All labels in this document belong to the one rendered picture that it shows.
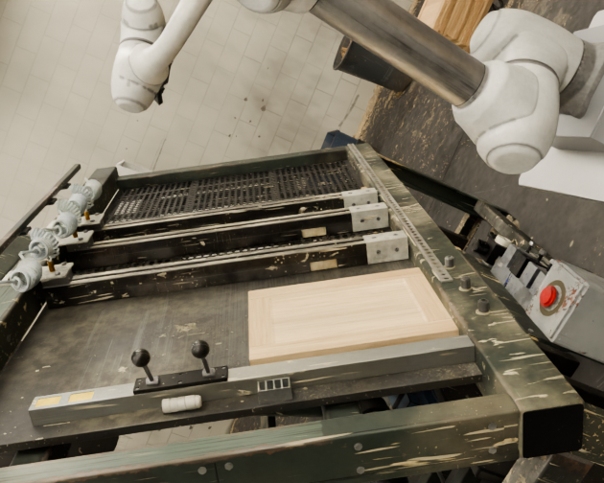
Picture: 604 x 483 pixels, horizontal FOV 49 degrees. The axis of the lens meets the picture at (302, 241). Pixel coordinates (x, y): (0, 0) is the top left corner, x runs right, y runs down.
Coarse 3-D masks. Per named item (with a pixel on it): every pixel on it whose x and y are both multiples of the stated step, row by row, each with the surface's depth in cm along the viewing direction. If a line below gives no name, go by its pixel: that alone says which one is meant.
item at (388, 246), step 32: (224, 256) 198; (256, 256) 195; (288, 256) 195; (320, 256) 195; (352, 256) 196; (384, 256) 197; (64, 288) 192; (96, 288) 193; (128, 288) 194; (160, 288) 195
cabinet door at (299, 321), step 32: (288, 288) 184; (320, 288) 182; (352, 288) 180; (384, 288) 178; (416, 288) 175; (256, 320) 168; (288, 320) 167; (320, 320) 165; (352, 320) 163; (384, 320) 161; (416, 320) 159; (448, 320) 157; (256, 352) 154; (288, 352) 152; (320, 352) 152
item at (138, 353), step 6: (132, 354) 132; (138, 354) 131; (144, 354) 132; (132, 360) 131; (138, 360) 131; (144, 360) 131; (138, 366) 132; (144, 366) 135; (150, 372) 137; (150, 378) 138; (156, 378) 140; (150, 384) 140
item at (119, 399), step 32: (352, 352) 145; (384, 352) 143; (416, 352) 142; (448, 352) 141; (128, 384) 143; (224, 384) 140; (256, 384) 140; (32, 416) 139; (64, 416) 139; (96, 416) 140
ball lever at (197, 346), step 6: (198, 342) 132; (204, 342) 133; (192, 348) 132; (198, 348) 131; (204, 348) 132; (192, 354) 133; (198, 354) 132; (204, 354) 132; (204, 360) 136; (204, 366) 138; (204, 372) 140; (210, 372) 140
